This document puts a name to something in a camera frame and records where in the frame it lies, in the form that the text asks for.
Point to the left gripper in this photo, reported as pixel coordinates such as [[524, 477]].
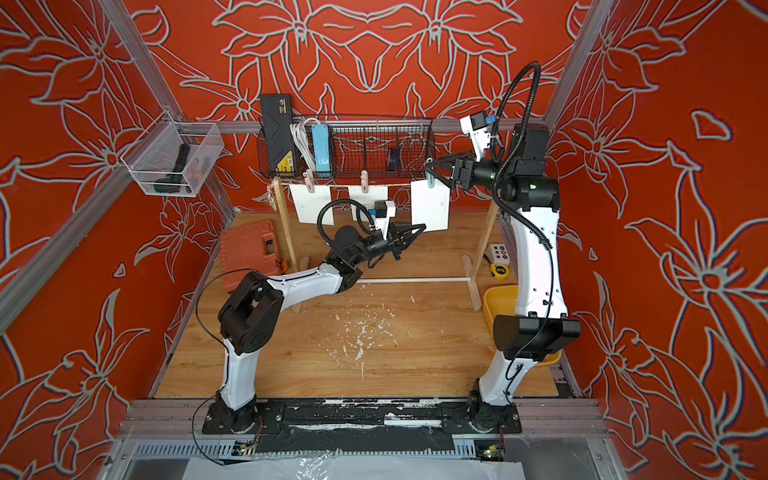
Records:
[[401, 238]]

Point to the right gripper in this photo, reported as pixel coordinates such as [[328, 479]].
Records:
[[464, 171]]

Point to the white postcard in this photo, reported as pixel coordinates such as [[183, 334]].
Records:
[[373, 194], [309, 203], [430, 204]]

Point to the pink clothespin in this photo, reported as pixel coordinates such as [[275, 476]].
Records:
[[364, 182], [309, 180]]

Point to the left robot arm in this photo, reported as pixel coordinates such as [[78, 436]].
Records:
[[249, 317]]

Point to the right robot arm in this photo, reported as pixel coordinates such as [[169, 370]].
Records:
[[540, 325]]

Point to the white button box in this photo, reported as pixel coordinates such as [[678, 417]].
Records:
[[498, 254]]

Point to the yellow tape measure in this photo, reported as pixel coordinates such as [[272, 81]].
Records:
[[500, 271]]

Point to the yellow plastic tray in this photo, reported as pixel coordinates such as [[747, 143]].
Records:
[[499, 300]]

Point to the light blue power bank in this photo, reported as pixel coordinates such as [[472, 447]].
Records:
[[321, 146]]

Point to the red tool case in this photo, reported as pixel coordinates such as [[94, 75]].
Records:
[[249, 247]]

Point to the black yellow device box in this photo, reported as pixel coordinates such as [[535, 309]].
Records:
[[277, 119]]

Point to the dark green flashlight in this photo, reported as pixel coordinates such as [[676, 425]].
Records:
[[172, 182]]

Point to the clear plastic bin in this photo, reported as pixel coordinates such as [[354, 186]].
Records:
[[153, 153]]

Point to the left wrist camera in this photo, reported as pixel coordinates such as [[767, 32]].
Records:
[[383, 212]]

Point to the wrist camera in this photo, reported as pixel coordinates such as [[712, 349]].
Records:
[[383, 212], [477, 127]]

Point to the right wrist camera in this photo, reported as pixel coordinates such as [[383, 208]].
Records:
[[477, 127]]

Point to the wooden string rack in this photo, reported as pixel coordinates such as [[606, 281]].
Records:
[[471, 265]]

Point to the black wire basket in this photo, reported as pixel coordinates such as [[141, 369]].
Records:
[[362, 143]]

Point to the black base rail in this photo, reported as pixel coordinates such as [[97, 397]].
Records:
[[365, 426]]

